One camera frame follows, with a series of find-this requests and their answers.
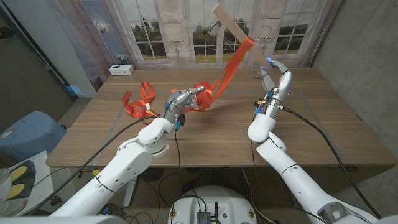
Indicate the white robot torso base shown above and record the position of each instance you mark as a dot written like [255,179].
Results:
[211,202]

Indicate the wooden slat clip hanger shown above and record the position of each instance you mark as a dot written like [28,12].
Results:
[236,29]

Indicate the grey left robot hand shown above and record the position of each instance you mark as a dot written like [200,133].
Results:
[175,102]

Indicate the printed window backdrop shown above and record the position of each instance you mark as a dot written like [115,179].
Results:
[174,31]

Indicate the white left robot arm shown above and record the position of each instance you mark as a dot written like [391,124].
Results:
[130,161]

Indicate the blue plastic bin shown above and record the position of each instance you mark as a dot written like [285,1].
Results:
[31,133]

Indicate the orange satin ribbon roll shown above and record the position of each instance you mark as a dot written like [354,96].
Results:
[205,95]

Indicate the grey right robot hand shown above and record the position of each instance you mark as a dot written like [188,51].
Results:
[284,84]

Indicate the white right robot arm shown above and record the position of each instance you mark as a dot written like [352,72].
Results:
[295,177]

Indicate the white power box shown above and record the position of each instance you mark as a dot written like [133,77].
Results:
[121,70]

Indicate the white table leg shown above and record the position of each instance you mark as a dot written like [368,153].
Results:
[129,193]

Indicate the black yellow foot pedal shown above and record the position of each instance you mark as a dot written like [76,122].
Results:
[20,180]

